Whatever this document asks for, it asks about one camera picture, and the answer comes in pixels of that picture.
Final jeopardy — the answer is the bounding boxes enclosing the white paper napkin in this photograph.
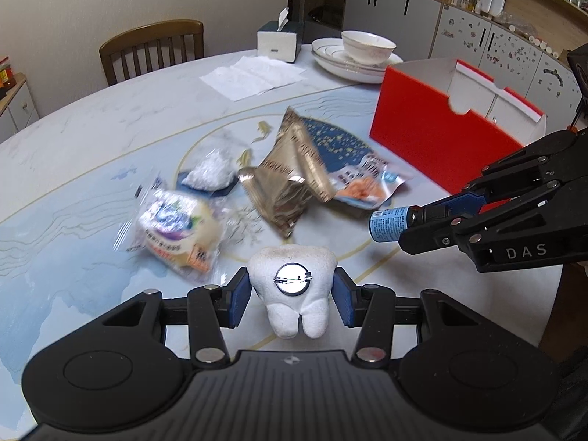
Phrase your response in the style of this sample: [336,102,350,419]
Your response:
[199,55,308,102]

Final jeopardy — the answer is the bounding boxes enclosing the white gold-rimmed bowl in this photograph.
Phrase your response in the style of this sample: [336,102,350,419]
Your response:
[341,30,397,66]

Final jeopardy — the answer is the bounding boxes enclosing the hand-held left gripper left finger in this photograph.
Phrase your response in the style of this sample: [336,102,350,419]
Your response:
[98,266,252,370]

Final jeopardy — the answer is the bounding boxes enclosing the white marble desktop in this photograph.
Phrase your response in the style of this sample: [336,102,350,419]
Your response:
[0,48,566,423]

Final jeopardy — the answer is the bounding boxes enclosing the small blue labelled bottle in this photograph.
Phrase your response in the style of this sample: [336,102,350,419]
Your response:
[369,207,413,243]

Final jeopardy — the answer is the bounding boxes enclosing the gold foil snack bag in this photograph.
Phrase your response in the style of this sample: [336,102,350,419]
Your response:
[237,107,338,238]

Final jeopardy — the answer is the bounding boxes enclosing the brown wooden chair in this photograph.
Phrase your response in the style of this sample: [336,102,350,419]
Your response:
[100,19,205,87]

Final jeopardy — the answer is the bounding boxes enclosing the orange and white snack packet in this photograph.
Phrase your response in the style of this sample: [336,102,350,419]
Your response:
[331,156,407,209]

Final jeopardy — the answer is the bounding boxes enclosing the red lidded jar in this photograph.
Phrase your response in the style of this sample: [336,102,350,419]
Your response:
[0,57,17,91]

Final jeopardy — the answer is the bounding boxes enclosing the white plastic bag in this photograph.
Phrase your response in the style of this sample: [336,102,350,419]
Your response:
[179,149,240,194]

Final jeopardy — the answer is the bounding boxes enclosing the white tooth plush toy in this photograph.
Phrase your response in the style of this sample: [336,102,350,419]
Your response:
[248,245,338,338]

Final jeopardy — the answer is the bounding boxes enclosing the dark tissue box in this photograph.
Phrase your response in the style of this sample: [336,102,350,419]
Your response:
[256,8,303,64]

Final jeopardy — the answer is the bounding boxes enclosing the bread bun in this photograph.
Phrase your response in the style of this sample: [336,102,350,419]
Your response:
[115,177,240,282]

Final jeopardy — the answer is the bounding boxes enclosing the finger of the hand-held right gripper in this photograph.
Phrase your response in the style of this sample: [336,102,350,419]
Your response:
[413,130,580,227]
[399,181,559,256]

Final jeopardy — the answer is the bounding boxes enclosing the red cardboard box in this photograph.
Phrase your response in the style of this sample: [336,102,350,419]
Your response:
[370,57,547,194]

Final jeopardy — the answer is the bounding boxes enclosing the white wooden cabinet unit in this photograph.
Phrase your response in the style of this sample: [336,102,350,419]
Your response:
[342,0,588,118]

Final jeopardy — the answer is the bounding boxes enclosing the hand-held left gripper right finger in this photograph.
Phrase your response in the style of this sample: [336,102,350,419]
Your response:
[333,266,483,370]

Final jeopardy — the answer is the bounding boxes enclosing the white side cabinet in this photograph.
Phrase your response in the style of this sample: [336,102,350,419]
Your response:
[0,73,40,144]

